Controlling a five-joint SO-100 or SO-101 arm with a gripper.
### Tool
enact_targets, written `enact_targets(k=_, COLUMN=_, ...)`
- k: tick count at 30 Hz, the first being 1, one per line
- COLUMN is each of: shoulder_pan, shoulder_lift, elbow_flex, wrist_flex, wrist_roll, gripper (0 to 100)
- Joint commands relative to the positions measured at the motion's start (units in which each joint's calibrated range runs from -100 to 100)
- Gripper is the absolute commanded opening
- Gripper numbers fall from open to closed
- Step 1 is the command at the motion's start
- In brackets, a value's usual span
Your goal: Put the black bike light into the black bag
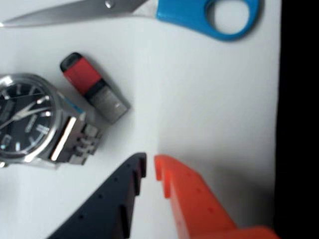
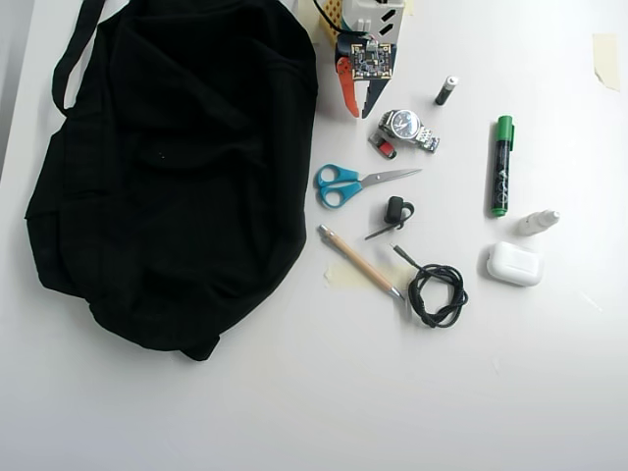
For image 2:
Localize green black marker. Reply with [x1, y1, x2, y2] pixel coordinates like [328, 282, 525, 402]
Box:
[486, 114, 517, 220]

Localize white earbuds case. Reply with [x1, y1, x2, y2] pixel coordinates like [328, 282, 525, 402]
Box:
[485, 239, 546, 288]

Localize wooden ballpoint pen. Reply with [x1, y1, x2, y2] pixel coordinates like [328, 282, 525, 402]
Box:
[318, 224, 407, 302]

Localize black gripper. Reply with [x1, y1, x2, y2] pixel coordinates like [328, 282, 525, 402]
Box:
[336, 29, 393, 120]

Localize black green battery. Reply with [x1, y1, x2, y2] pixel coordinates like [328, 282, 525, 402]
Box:
[434, 75, 461, 107]

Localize black bike light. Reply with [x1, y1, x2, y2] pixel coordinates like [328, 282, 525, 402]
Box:
[363, 194, 420, 242]

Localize bare camera circuit board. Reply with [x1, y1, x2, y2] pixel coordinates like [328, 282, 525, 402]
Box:
[349, 41, 396, 81]

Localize silver metal wristwatch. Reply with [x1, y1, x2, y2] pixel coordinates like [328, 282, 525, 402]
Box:
[375, 108, 442, 156]

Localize black fabric bag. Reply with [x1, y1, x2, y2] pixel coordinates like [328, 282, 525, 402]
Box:
[24, 0, 319, 363]

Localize short beige masking tape piece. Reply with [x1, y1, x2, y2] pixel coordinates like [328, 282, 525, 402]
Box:
[591, 32, 622, 93]

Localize blue handled scissors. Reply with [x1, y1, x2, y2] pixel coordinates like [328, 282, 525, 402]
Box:
[313, 163, 424, 211]

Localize coiled black USB cable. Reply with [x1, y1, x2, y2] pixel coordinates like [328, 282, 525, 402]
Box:
[390, 243, 470, 330]

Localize long beige masking tape strip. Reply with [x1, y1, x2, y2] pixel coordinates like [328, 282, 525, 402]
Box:
[323, 259, 419, 296]

